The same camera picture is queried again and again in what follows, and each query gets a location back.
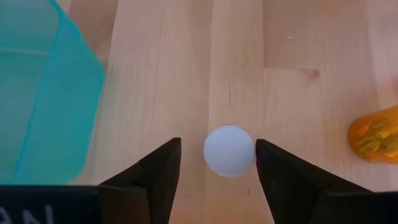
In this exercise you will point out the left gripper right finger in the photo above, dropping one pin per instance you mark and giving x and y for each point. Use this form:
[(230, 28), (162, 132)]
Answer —
[(286, 186)]

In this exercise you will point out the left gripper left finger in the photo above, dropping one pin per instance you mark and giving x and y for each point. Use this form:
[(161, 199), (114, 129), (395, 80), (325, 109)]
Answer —
[(149, 189)]

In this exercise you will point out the slim clear pill bottle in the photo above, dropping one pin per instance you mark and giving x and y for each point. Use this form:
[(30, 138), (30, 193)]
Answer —
[(229, 151)]

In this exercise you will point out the large amber pill bottle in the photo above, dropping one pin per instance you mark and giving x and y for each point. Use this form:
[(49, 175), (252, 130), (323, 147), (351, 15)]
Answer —
[(373, 140)]

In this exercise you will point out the teal translucent plastic bin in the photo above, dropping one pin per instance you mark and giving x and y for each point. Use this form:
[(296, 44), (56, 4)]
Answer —
[(46, 109)]

